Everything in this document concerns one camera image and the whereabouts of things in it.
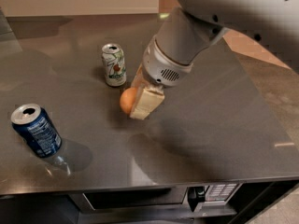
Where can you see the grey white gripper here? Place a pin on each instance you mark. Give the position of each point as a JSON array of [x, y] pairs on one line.
[[160, 68]]

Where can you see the orange fruit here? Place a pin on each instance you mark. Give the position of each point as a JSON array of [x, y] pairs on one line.
[[127, 100]]

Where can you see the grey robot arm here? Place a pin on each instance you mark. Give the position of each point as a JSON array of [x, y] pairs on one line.
[[196, 25]]

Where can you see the white green 7up can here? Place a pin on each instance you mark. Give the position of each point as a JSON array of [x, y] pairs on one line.
[[114, 64]]

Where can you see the blue pepsi can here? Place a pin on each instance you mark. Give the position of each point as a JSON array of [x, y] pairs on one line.
[[33, 124]]

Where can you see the stainless steel microwave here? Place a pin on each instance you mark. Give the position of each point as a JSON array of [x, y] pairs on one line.
[[194, 198]]

